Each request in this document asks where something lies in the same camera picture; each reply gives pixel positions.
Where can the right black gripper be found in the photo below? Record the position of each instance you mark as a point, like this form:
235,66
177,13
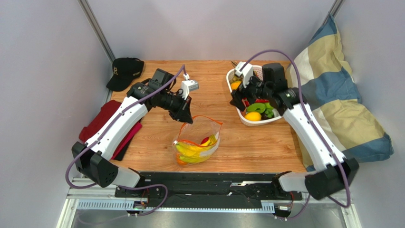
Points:
241,96

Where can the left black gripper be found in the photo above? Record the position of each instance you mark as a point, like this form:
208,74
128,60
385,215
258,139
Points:
183,113

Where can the watermelon slice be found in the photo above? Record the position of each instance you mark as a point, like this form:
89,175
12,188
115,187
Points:
246,102

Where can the clear orange zip top bag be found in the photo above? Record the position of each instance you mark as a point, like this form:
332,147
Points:
201,127

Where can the red pomegranate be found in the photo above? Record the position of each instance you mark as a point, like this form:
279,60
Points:
205,140

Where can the yellow banana bunch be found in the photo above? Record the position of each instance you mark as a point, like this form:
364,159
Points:
193,153

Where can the orange persimmon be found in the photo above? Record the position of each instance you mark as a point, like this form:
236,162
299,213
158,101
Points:
180,162

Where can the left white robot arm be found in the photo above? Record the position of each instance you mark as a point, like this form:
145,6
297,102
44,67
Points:
92,158

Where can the long red chili pepper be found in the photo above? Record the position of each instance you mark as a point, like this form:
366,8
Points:
264,101

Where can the yellow lemon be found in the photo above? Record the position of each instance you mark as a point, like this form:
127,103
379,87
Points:
253,116

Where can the dark purple mangosteen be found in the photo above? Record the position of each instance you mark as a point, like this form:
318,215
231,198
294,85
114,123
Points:
268,114

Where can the white perforated plastic basket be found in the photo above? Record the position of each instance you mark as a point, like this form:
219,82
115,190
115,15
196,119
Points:
273,72

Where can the pink folded cloth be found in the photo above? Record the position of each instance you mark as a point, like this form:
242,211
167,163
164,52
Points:
134,130

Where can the dark red folded cloth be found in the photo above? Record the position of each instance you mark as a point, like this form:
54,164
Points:
106,112

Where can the black baseball cap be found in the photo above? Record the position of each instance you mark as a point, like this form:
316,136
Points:
125,71

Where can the black folded cloth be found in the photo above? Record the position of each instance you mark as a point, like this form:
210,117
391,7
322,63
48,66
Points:
121,150

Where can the blue yellow checked pillow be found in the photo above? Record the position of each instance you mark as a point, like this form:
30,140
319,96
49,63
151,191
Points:
325,78

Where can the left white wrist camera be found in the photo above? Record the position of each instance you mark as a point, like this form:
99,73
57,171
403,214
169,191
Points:
187,86

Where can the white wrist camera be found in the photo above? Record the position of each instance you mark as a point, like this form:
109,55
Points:
187,86
244,71

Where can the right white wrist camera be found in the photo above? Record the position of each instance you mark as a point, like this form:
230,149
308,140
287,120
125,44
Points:
244,71

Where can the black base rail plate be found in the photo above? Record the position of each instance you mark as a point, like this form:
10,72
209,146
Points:
204,190

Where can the silver aluminium frame rail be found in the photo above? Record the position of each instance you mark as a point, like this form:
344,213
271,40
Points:
86,8

